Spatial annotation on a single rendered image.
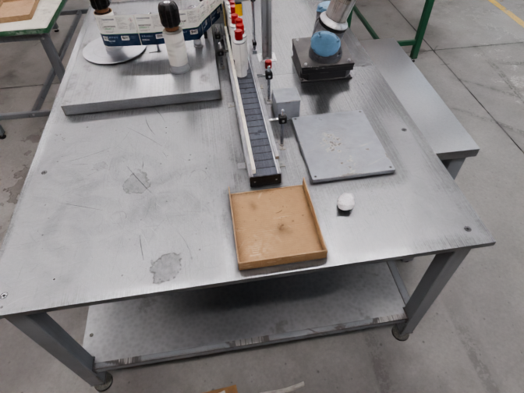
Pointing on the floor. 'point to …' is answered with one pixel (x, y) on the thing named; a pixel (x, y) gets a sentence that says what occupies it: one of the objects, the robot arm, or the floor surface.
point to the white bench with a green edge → (39, 23)
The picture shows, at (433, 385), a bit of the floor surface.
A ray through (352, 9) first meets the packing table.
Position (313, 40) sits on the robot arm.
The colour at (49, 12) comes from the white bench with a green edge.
